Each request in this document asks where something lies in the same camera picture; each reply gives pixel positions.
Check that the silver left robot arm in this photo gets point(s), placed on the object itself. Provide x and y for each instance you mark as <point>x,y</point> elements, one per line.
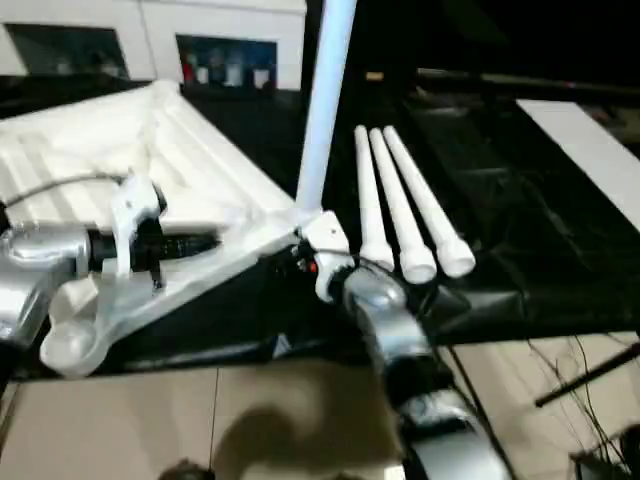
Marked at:
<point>35,270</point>

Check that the white glass-door cabinet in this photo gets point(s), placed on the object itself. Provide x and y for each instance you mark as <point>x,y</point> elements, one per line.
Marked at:
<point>150,20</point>

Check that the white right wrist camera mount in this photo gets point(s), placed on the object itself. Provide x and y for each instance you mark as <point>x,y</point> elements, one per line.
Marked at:
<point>327,230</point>

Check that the flat white board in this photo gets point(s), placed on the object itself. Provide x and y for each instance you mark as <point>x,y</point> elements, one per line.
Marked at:
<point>595,145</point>

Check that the white plastic table top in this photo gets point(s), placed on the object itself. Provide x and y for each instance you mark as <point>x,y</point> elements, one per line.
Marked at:
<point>200,165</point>

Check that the black glossy mat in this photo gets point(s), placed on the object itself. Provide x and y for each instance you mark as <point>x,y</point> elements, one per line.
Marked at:
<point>540,250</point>

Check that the long black metal rail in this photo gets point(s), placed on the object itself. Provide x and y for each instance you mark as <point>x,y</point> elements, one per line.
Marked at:
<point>540,82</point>

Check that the black metal stand bar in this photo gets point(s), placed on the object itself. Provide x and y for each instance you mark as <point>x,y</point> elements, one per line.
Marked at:
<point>590,375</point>

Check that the white plastic table leg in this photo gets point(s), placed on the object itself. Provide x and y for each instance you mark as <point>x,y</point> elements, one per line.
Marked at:
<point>400,215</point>
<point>430,210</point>
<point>325,110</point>
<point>369,200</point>

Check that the dark equipment bag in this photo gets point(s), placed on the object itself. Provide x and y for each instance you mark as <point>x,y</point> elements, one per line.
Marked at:
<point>605,460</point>

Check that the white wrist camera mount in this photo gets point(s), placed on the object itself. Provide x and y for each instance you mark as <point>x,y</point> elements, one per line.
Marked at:
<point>327,230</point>
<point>127,220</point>

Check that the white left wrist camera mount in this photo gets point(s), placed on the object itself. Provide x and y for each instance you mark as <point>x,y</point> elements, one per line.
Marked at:
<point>127,220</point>

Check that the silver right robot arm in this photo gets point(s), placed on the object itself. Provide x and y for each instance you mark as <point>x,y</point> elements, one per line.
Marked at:
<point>400,330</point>

